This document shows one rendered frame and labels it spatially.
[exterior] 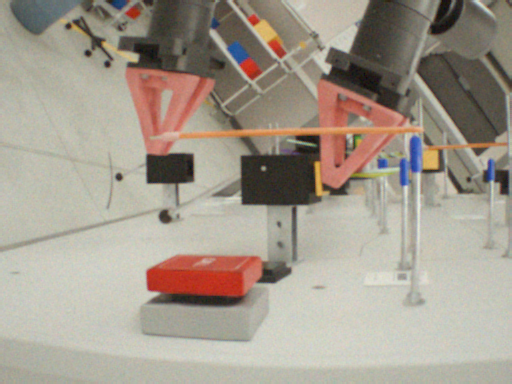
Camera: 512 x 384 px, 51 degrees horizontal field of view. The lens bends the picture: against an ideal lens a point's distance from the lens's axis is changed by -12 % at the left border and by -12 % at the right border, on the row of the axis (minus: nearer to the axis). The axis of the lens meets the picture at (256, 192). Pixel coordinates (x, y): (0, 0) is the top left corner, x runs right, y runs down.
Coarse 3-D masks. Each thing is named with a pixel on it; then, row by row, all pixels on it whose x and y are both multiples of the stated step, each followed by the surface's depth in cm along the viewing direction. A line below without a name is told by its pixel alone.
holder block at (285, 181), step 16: (256, 160) 47; (272, 160) 47; (288, 160) 47; (304, 160) 46; (320, 160) 50; (256, 176) 48; (272, 176) 47; (288, 176) 47; (304, 176) 46; (256, 192) 48; (272, 192) 47; (288, 192) 47; (304, 192) 46
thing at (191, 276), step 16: (176, 256) 32; (192, 256) 32; (208, 256) 32; (224, 256) 32; (240, 256) 32; (256, 256) 32; (160, 272) 28; (176, 272) 28; (192, 272) 28; (208, 272) 28; (224, 272) 28; (240, 272) 28; (256, 272) 31; (160, 288) 29; (176, 288) 28; (192, 288) 28; (208, 288) 28; (224, 288) 28; (240, 288) 28
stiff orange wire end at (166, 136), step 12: (168, 132) 38; (204, 132) 37; (216, 132) 37; (228, 132) 36; (240, 132) 36; (252, 132) 36; (264, 132) 36; (276, 132) 35; (288, 132) 35; (300, 132) 35; (312, 132) 35; (324, 132) 35; (336, 132) 34; (348, 132) 34; (360, 132) 34; (372, 132) 34; (384, 132) 34; (396, 132) 33; (408, 132) 33
